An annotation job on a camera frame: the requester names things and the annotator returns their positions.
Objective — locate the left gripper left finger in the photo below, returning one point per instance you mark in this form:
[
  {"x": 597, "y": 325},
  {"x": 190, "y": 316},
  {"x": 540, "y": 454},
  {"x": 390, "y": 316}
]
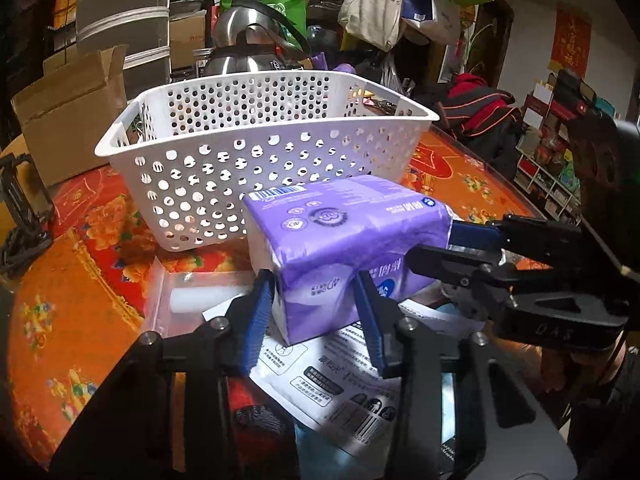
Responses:
[{"x": 249, "y": 317}]

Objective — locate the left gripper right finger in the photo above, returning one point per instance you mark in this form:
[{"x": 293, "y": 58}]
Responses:
[{"x": 378, "y": 317}]

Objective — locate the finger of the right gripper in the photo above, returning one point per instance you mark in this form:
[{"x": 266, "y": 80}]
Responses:
[
  {"x": 456, "y": 266},
  {"x": 538, "y": 239}
]

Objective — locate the white printed package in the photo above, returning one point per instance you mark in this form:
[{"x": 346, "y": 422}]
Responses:
[{"x": 329, "y": 385}]

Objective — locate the purple tissue pack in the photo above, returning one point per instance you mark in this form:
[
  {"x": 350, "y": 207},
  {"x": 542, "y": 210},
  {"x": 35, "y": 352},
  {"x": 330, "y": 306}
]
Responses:
[{"x": 316, "y": 237}]

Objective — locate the light blue package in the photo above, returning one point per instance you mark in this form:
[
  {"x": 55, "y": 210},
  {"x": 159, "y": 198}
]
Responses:
[{"x": 320, "y": 458}]

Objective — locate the clear plastic bag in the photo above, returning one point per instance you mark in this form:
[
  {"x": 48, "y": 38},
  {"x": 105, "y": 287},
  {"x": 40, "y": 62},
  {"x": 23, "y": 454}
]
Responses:
[{"x": 179, "y": 302}]

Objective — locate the red black jacket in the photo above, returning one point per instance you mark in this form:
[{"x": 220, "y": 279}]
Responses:
[{"x": 484, "y": 119}]

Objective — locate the shelf with goods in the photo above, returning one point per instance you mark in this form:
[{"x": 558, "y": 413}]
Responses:
[{"x": 545, "y": 171}]

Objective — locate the floral orange tablecloth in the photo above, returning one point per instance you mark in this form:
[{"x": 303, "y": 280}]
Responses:
[{"x": 78, "y": 307}]

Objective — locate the white perforated plastic basket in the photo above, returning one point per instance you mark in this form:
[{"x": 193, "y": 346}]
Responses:
[{"x": 191, "y": 152}]

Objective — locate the black device on chair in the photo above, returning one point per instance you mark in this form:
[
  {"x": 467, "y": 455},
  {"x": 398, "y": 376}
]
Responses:
[{"x": 30, "y": 207}]

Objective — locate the white blue bag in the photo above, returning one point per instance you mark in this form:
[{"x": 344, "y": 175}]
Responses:
[{"x": 436, "y": 20}]

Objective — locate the beige canvas tote bag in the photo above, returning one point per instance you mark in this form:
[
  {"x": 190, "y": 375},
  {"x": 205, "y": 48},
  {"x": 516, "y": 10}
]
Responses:
[{"x": 376, "y": 22}]

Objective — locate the cardboard box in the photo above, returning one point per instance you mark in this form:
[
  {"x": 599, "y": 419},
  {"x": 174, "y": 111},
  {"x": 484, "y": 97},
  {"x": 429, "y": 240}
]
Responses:
[{"x": 64, "y": 114}]

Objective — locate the stainless steel kettle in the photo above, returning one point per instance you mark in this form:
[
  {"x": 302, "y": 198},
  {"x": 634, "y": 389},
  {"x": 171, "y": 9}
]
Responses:
[{"x": 252, "y": 37}]

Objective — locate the green shopping bag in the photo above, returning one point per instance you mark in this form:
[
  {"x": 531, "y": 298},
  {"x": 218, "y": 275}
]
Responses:
[{"x": 285, "y": 5}]

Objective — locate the grey white drawer tower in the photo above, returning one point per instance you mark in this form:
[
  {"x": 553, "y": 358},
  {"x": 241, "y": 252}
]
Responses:
[{"x": 141, "y": 26}]

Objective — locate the red wall banner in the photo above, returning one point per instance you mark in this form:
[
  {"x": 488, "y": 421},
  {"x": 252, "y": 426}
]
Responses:
[{"x": 571, "y": 41}]

